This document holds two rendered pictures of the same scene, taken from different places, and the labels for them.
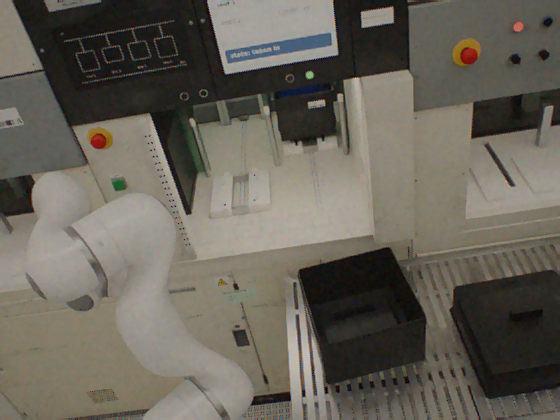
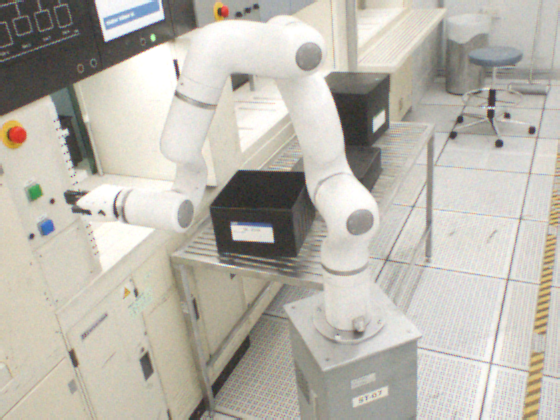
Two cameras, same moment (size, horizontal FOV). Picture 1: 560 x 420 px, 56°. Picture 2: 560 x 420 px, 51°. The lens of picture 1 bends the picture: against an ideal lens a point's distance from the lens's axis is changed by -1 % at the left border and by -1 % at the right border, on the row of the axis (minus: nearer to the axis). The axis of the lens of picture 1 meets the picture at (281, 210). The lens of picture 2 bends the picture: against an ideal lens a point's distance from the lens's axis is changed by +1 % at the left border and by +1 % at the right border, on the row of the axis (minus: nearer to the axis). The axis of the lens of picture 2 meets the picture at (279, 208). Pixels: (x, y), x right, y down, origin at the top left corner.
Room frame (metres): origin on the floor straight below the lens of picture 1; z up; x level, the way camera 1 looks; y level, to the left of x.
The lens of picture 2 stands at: (0.23, 1.41, 1.79)
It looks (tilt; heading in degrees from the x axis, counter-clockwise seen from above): 29 degrees down; 293
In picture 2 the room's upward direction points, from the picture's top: 7 degrees counter-clockwise
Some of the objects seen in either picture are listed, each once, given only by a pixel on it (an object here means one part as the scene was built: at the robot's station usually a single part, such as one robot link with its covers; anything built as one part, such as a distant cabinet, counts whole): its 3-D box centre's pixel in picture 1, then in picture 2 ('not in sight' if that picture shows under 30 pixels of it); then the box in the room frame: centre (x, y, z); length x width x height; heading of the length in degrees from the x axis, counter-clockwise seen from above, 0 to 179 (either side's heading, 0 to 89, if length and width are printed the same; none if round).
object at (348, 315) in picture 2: not in sight; (346, 291); (0.58, 0.23, 0.85); 0.19 x 0.19 x 0.18
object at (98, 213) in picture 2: not in sight; (109, 202); (1.06, 0.46, 1.20); 0.11 x 0.10 x 0.07; 175
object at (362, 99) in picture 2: not in sight; (349, 109); (0.87, -1.03, 0.89); 0.29 x 0.29 x 0.25; 80
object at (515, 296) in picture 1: (523, 325); (335, 168); (0.81, -0.55, 0.83); 0.29 x 0.29 x 0.13; 87
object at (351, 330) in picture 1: (359, 313); (265, 211); (0.95, -0.15, 0.85); 0.28 x 0.28 x 0.17; 3
